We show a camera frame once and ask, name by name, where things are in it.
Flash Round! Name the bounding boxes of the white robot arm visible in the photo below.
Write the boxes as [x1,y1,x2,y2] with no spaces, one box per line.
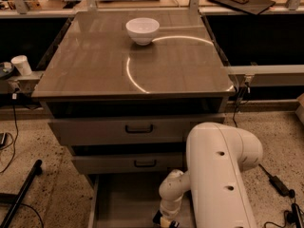
[159,123,263,228]

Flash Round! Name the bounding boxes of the bottom grey open drawer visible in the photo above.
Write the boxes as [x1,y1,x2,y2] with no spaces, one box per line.
[87,170,207,228]

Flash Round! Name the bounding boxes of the middle grey drawer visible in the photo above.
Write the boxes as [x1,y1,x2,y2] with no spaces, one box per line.
[71,152,183,175]

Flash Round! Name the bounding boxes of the top grey drawer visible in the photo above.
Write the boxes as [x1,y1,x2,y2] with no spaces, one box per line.
[49,113,224,146]

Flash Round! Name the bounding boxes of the grey drawer cabinet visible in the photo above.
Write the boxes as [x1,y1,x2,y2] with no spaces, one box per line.
[31,9,236,228]

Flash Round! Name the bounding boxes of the black power adapter brick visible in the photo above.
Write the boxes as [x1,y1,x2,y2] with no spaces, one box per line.
[269,176,289,197]

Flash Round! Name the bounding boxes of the black plug bottom right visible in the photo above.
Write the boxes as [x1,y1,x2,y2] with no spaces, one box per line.
[287,203,304,228]

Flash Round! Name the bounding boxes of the black pole on floor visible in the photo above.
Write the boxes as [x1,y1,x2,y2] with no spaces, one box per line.
[0,160,42,228]

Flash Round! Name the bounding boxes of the white ceramic bowl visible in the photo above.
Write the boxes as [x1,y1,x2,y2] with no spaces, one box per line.
[125,17,160,46]

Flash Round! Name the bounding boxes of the white paper cup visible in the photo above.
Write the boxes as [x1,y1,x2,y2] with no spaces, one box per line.
[11,55,32,76]

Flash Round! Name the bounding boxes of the black flat panel on shelf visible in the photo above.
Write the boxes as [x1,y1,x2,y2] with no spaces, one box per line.
[208,0,276,15]

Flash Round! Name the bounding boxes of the black power cable right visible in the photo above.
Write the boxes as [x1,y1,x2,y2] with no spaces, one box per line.
[232,83,273,179]

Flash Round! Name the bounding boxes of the black cable left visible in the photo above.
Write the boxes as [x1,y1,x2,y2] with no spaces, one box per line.
[0,92,20,175]

